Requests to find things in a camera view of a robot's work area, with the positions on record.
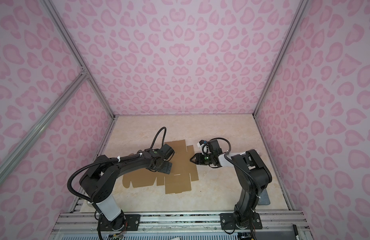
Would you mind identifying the brown cardboard box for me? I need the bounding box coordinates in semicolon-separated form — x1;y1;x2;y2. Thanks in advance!
122;140;199;194

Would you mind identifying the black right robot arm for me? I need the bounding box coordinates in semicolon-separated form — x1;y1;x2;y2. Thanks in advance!
190;137;273;235

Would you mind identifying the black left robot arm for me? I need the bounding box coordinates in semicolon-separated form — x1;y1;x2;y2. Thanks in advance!
79;144;175;233

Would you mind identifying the grey foam pad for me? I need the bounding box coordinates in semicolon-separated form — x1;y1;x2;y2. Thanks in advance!
258;189;271;206

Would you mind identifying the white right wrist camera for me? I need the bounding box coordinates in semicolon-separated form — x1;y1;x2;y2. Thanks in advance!
197;140;208;152

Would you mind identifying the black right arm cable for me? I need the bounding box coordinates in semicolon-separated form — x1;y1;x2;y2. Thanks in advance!
207;137;232;155

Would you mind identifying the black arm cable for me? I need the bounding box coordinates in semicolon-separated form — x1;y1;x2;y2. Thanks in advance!
150;126;168;151
207;137;232;155

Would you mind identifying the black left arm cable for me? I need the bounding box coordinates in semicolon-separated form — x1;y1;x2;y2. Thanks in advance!
150;126;168;151

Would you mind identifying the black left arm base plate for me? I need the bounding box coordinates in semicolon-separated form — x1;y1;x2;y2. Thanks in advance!
98;213;141;232

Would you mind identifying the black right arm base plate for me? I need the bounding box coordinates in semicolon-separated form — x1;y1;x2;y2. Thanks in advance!
219;212;263;231

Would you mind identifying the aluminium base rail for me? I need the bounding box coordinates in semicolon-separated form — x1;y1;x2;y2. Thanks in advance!
52;210;313;240

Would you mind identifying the aluminium diagonal frame strut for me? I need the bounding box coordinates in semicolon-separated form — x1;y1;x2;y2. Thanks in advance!
0;71;88;187

